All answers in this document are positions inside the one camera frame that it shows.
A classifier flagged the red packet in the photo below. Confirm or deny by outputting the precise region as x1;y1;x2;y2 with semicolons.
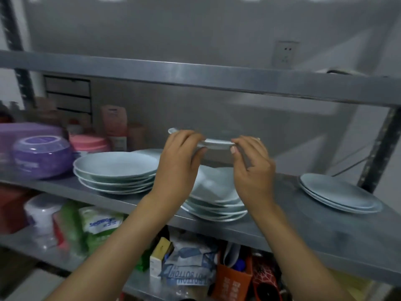
52;211;70;251

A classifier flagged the white wipes canister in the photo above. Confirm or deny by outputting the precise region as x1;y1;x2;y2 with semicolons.
24;194;65;250

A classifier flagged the white wall socket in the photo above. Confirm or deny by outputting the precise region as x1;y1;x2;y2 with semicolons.
272;40;300;69

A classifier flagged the red box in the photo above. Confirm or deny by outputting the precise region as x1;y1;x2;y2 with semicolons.
0;188;32;235

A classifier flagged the green white refill pouch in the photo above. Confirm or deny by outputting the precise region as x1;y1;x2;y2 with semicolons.
78;206;124;254

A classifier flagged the pink lidded jar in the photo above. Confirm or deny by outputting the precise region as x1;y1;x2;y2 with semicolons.
69;134;111;154

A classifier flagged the person's right hand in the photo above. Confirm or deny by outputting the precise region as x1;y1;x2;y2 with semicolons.
230;135;277;217

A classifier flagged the yellow packet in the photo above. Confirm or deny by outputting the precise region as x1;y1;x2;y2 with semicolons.
329;269;373;301

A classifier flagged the grey metal shelf rack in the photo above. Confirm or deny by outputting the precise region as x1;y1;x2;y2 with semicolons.
0;0;401;301

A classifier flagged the person's right forearm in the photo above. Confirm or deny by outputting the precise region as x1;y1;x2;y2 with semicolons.
250;200;355;301

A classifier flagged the orange black web print gadget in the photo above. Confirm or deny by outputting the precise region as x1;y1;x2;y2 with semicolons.
252;255;284;301

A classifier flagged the thin black cable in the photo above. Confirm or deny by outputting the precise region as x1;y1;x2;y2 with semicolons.
332;153;370;178

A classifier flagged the stack of white plates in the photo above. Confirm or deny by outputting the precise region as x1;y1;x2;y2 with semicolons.
297;173;383;214

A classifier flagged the small brown box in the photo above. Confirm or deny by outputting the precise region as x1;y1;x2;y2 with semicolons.
34;97;58;122

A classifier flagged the purple box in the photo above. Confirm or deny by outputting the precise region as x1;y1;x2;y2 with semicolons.
0;122;65;154

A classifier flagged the white bottle red cap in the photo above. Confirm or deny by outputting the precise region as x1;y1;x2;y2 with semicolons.
66;119;84;135

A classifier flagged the pink tube white cap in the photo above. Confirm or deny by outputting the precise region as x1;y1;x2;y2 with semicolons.
101;105;128;153

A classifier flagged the purple round tub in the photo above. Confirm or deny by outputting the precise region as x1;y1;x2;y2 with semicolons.
12;135;74;179

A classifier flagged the person's left forearm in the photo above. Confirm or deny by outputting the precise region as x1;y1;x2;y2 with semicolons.
43;194;182;301

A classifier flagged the yellow white small box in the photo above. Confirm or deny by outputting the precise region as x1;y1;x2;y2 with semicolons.
149;237;175;278

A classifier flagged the pink cup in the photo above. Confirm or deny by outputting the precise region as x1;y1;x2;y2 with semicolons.
127;123;146;151

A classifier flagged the person's left hand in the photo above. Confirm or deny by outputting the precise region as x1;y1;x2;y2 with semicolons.
147;130;209;214

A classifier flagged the white cord bundle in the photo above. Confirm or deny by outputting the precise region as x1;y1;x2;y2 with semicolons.
316;68;367;77

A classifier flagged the orange paper bag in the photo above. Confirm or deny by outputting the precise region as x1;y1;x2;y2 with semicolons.
211;250;254;301

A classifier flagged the grey blue printed bag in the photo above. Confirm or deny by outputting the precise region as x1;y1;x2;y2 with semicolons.
160;236;218;287

